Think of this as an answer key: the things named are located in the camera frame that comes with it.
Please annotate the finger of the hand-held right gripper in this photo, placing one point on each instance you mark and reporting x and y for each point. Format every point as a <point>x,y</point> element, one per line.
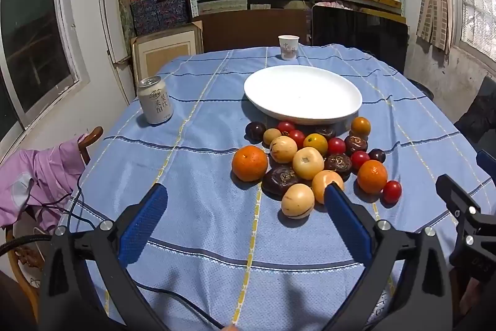
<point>487,162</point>
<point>455,191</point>

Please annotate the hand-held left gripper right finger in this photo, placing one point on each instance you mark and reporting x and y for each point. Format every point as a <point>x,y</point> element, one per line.
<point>348,222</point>

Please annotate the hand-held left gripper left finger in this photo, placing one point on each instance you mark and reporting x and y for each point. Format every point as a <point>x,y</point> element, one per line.
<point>143,226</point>

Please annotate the peach-coloured round fruit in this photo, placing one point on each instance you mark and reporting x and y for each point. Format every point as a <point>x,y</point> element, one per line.
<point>319,181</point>

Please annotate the orange tangerine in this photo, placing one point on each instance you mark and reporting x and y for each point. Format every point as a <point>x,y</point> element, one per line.
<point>250,163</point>
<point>372,176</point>

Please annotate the red cherry tomato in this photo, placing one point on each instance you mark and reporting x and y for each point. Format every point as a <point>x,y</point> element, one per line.
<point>336,146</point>
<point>286,127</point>
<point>297,137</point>
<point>359,159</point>
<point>392,191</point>

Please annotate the pale yellow round fruit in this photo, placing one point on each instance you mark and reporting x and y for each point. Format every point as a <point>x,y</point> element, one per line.
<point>308,162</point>
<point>283,149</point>
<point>297,201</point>

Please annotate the carved brown fruit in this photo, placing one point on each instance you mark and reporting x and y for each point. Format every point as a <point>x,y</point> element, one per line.
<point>338,165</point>
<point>355,144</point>

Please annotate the dark purple plum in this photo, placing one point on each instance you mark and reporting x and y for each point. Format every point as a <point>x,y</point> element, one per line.
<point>255,130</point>
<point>377,155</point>

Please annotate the large dark brown fruit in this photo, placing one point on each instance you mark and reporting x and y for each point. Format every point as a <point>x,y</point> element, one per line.
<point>279,179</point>

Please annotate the yellow tomato with green stem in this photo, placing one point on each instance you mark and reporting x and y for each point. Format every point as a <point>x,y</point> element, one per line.
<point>316,143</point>

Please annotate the small dark brown fruit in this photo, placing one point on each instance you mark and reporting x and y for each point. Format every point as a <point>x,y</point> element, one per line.
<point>325,130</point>

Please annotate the orange-yellow tomato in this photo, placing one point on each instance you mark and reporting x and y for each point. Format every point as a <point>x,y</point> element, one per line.
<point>360,126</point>

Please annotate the small tan round fruit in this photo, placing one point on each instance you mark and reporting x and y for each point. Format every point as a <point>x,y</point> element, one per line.
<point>271,136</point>

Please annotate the white oval plate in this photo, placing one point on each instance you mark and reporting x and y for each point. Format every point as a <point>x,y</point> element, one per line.
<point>302,94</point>

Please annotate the dark cloth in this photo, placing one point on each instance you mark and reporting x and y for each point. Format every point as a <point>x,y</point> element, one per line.
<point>478,110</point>

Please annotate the blue checked tablecloth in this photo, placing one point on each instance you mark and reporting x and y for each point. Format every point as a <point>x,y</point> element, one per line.
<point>193,168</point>

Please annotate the wooden chair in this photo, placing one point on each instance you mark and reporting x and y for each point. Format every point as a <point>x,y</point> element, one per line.
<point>93,135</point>

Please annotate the pink cloth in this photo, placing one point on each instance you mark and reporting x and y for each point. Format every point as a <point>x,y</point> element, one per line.
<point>35,179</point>

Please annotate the white beverage can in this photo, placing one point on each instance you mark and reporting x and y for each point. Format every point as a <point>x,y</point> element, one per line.
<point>155,102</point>

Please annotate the beige framed picture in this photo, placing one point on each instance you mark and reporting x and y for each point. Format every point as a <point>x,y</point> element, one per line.
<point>162,55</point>

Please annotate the black glossy panel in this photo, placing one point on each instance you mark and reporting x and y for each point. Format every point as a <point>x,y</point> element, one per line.
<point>356,32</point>

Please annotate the white paper cup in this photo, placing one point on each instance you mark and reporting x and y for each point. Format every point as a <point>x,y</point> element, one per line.
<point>288,48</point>

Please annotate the stack of blue patterned boxes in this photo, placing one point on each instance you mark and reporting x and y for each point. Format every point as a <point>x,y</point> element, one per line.
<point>155,15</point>

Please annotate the white leaning board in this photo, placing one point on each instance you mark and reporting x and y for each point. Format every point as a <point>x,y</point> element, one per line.
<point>108,17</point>

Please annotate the green patterned panel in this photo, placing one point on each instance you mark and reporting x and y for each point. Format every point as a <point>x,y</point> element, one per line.
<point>124,13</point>

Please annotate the brown cardboard board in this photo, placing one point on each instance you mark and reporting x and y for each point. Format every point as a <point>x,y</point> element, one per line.
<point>252,30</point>

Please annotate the aluminium sliding window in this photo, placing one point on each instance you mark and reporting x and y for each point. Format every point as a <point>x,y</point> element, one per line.
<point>31,24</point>

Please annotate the pale flat box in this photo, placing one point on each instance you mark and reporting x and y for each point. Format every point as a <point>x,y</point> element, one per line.
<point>223,6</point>

